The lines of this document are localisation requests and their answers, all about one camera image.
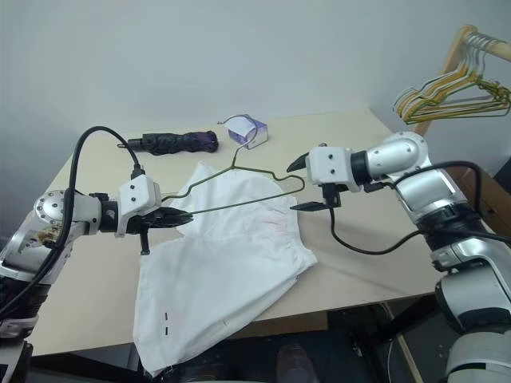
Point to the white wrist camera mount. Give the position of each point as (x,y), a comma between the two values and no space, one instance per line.
(137,195)
(329,163)

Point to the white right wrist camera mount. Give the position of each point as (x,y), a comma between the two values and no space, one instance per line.
(329,163)

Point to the wooden clothes rack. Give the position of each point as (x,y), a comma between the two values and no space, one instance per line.
(451,68)

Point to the bunch of hangers on rack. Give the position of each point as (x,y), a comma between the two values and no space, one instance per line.
(473,48)

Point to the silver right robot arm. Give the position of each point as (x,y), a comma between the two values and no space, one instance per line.
(423,191)

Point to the folded black purple umbrella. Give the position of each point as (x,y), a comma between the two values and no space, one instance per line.
(175,142)

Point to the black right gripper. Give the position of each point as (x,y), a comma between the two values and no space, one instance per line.
(332,195)

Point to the white shorts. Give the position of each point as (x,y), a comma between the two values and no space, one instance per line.
(215,271)

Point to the brown shoe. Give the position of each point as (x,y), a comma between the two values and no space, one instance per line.
(292,362)

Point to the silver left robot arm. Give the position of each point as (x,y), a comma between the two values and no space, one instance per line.
(48,207)

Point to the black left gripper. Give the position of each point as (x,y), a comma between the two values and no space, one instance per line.
(153,221)

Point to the small purple white box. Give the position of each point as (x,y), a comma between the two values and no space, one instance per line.
(243,131)

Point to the black table frame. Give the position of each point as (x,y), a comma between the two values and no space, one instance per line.
(403,319)

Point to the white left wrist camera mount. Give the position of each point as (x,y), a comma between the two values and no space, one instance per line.
(137,195)

